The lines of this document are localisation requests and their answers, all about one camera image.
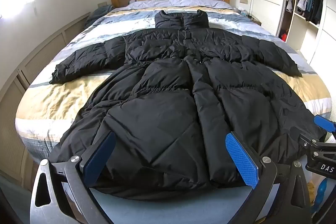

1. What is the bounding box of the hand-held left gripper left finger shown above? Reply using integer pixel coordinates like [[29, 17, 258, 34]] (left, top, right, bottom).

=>
[[30, 132, 116, 224]]

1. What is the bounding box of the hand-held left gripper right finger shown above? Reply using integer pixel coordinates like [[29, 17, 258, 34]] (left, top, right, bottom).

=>
[[225, 132, 313, 224]]

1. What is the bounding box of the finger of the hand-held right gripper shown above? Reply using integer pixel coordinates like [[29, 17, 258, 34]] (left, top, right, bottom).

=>
[[291, 114, 336, 154], [310, 177, 329, 214]]

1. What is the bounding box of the black puffer coat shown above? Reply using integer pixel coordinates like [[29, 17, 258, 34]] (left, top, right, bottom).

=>
[[49, 9, 327, 201]]

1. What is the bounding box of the bed with striped duvet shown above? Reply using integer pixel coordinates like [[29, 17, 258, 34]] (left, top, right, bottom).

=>
[[14, 5, 332, 169]]

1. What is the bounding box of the bedside table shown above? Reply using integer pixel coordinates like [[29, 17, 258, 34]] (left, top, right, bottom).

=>
[[245, 13, 262, 26]]

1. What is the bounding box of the dark blue blanket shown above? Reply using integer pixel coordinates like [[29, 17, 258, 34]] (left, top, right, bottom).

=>
[[84, 4, 114, 28]]

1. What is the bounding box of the lavender pillow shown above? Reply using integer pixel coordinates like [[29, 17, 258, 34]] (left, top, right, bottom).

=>
[[129, 0, 235, 10]]

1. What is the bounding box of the beige panelled wall cabinet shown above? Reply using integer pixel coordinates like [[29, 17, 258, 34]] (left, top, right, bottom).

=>
[[0, 12, 91, 191]]

